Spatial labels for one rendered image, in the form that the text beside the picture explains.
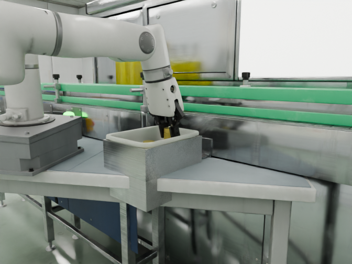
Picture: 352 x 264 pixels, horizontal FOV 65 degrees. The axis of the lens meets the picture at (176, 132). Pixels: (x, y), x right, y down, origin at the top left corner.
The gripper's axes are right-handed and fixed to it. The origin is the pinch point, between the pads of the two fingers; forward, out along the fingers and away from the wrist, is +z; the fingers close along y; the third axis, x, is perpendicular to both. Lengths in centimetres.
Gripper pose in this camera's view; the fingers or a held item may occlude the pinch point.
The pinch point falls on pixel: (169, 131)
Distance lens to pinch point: 79.5
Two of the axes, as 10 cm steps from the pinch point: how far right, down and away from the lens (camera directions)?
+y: -7.2, -1.3, 6.9
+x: -6.7, 3.8, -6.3
